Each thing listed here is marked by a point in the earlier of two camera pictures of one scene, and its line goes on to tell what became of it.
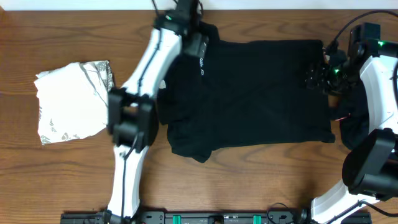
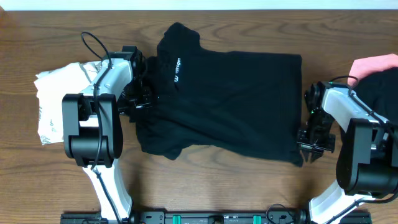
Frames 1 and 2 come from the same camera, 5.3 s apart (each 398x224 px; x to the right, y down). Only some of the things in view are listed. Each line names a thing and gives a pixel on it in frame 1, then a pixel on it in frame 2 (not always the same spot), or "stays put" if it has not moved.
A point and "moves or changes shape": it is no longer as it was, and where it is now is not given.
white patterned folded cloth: x=73 y=100 stays put
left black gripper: x=194 y=49 -> x=147 y=102
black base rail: x=194 y=217 stays put
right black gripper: x=317 y=76 -> x=329 y=145
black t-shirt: x=242 y=93 moves or changes shape
